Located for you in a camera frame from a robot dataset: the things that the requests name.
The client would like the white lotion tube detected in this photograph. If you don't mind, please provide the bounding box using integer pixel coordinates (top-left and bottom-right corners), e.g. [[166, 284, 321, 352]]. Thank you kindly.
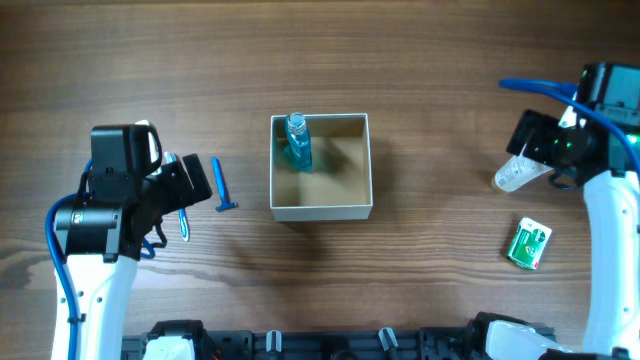
[[491, 155, 552, 193]]

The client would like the blue mouthwash bottle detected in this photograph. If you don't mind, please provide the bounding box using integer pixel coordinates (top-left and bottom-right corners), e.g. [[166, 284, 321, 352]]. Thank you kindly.
[[286, 112, 313, 172]]

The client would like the blue disposable razor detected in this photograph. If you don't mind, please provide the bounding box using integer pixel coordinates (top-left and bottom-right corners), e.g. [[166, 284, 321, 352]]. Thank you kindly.
[[211, 157, 238, 212]]

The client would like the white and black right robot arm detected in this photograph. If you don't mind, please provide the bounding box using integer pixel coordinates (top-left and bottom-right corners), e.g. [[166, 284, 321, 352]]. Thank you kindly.
[[460, 62, 639, 359]]

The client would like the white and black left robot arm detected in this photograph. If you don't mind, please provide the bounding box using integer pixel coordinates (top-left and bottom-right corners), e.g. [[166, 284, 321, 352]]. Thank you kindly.
[[45, 120, 212, 359]]

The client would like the white cardboard box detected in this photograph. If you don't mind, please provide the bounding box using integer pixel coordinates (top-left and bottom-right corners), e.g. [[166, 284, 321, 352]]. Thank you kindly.
[[269, 113, 374, 222]]

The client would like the blue and white toothbrush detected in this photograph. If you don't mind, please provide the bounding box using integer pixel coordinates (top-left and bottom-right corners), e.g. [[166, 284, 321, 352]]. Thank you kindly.
[[163, 151, 191, 242]]

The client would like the green soap box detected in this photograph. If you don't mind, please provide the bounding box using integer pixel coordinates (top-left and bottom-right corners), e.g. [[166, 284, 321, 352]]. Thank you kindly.
[[506, 217, 552, 270]]

